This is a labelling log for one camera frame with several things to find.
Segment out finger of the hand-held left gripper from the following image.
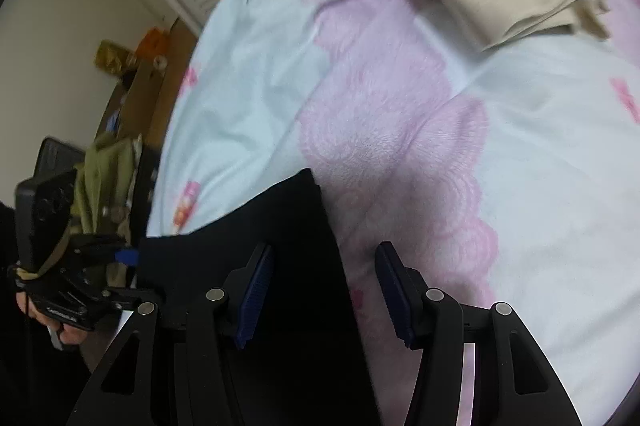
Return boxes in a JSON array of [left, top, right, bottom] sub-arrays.
[[97, 285, 162, 313], [70, 233, 140, 267]]

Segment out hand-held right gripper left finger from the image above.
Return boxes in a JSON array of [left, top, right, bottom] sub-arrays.
[[77, 242, 275, 426]]

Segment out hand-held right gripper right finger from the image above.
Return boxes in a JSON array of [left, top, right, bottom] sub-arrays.
[[375, 242, 586, 426]]

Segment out black pants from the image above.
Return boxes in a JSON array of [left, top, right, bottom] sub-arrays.
[[134, 168, 382, 426]]

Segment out person's left hand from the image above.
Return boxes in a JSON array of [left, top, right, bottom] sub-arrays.
[[16, 291, 87, 353]]

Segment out black chair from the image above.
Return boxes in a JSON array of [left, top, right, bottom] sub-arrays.
[[34, 136, 90, 187]]

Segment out olive green garment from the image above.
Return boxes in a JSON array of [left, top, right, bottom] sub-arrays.
[[74, 133, 145, 289]]

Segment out pink and blue floral duvet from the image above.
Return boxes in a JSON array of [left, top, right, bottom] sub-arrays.
[[145, 0, 640, 426]]

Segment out wooden desk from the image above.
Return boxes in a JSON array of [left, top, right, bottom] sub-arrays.
[[94, 18, 201, 159]]

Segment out yellow bag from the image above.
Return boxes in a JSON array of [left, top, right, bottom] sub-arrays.
[[94, 39, 135, 77]]

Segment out orange bag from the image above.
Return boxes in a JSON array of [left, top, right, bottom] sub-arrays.
[[137, 28, 169, 62]]

